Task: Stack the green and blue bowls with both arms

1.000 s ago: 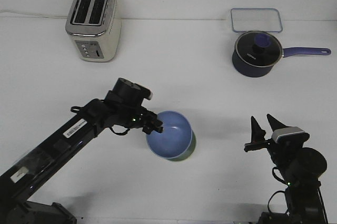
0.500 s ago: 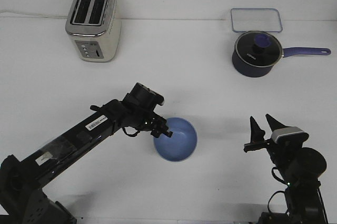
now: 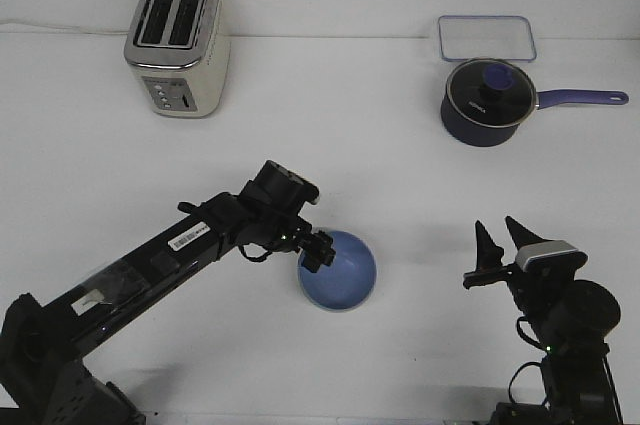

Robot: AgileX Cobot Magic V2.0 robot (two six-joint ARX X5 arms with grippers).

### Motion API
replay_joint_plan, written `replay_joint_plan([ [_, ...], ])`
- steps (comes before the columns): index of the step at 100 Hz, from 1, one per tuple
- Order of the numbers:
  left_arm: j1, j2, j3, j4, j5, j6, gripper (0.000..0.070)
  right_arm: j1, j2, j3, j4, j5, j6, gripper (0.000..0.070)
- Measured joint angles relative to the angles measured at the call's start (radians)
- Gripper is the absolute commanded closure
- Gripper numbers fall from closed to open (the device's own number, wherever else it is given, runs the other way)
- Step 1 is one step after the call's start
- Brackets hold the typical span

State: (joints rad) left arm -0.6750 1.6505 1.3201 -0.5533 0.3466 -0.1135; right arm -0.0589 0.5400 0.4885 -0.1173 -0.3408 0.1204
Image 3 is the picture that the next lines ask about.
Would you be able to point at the cream and silver toaster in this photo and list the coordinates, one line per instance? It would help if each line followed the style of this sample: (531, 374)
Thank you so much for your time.
(179, 51)

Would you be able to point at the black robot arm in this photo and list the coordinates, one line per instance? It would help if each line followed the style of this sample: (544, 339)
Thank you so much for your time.
(43, 346)
(569, 318)

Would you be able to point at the clear container blue rim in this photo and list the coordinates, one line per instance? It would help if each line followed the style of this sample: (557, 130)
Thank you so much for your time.
(507, 37)

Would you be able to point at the blue bowl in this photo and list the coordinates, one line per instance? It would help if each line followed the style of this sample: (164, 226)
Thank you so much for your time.
(347, 282)

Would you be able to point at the glass pot lid blue knob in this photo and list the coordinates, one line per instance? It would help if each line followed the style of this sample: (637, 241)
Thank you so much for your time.
(489, 79)

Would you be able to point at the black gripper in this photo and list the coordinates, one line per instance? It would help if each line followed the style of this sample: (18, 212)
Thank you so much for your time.
(530, 289)
(277, 225)

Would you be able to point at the dark blue saucepan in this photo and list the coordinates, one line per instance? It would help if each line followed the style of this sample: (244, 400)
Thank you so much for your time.
(486, 124)

